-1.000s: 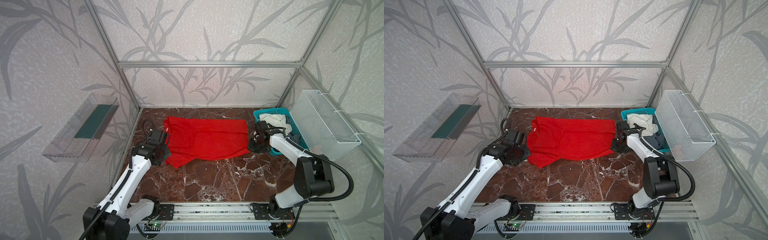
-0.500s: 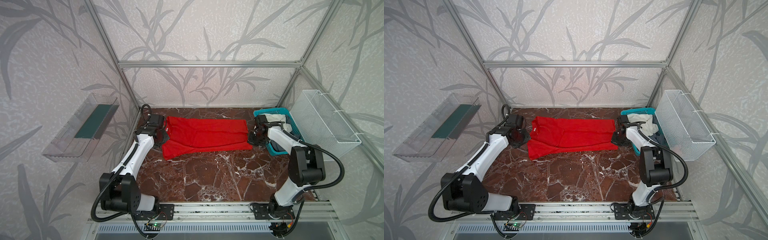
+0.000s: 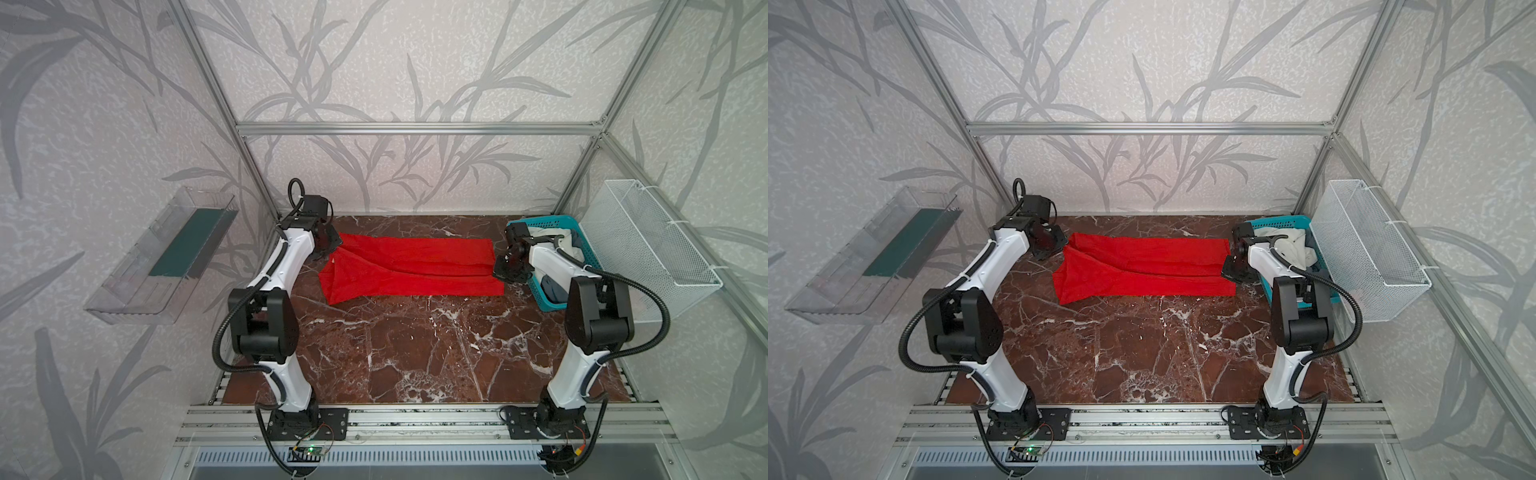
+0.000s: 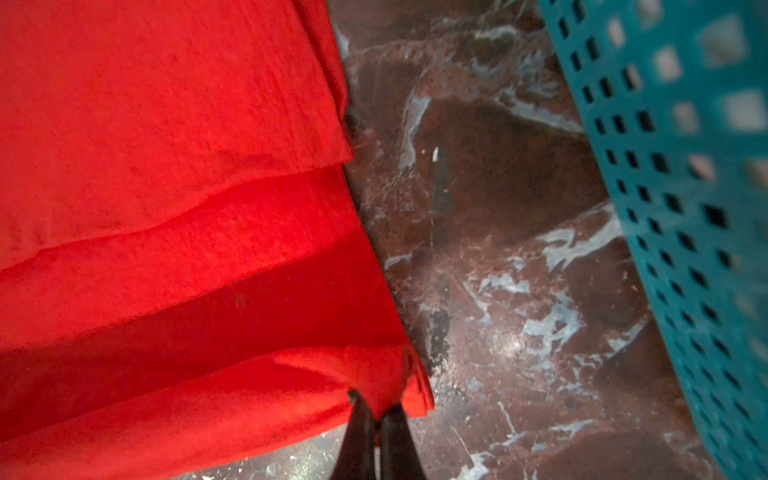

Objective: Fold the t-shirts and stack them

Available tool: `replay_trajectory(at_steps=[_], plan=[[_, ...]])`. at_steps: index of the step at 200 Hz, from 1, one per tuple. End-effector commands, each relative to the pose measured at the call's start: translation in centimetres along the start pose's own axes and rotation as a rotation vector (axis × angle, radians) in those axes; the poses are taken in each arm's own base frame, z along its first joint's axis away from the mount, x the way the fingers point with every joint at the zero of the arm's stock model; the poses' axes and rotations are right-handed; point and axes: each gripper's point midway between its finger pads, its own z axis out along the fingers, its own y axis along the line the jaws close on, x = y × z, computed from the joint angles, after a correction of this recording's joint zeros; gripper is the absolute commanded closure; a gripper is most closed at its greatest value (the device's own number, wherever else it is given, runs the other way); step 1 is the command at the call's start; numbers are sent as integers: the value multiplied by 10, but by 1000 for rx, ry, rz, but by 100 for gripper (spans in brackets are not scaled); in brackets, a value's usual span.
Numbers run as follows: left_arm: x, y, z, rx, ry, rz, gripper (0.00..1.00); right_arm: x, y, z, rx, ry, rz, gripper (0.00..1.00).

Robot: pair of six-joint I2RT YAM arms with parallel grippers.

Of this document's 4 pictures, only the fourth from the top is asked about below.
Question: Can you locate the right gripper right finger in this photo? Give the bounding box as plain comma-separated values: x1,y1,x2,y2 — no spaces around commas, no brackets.
379,404,427,480

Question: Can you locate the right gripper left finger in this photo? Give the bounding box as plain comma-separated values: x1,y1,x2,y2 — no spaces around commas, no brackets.
329,390,376,480

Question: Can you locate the red t shirt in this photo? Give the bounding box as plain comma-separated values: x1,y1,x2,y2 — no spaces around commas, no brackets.
1,1,434,479

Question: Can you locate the teal plastic laundry basket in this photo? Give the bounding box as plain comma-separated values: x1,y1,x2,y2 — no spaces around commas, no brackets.
540,0,767,479

